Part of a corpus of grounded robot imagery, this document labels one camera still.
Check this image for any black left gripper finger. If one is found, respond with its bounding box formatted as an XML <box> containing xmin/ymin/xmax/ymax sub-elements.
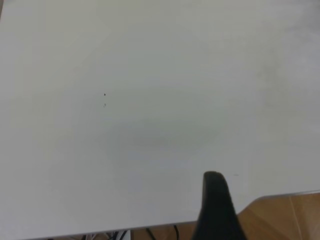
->
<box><xmin>191</xmin><ymin>170</ymin><xmax>248</xmax><ymax>240</ymax></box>

